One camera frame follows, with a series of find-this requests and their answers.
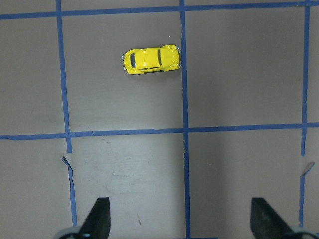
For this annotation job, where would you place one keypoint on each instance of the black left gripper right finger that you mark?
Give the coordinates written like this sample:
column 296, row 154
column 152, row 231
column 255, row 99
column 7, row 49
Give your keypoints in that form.
column 265, row 222

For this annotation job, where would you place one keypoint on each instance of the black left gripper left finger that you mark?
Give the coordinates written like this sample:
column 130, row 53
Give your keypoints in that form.
column 98, row 222

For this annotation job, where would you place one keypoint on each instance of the yellow toy beetle car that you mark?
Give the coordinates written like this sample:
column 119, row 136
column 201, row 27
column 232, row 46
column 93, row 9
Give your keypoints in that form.
column 150, row 60

